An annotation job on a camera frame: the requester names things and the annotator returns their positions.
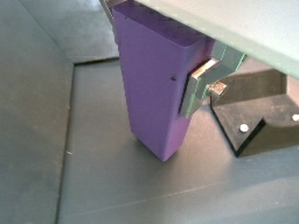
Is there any dark grey arch holder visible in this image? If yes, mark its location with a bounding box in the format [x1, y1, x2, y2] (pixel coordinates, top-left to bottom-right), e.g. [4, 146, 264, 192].
[209, 69, 299, 157]

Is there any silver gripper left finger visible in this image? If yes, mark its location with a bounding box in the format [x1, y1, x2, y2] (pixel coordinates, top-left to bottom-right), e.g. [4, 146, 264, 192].
[98, 0, 125, 24]

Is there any tall purple arch block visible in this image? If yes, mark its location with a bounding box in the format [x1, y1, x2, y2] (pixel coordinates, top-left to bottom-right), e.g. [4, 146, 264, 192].
[112, 0, 213, 161]

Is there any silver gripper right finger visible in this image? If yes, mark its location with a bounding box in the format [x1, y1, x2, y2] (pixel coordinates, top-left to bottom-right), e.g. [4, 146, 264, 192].
[180, 41, 247, 118]

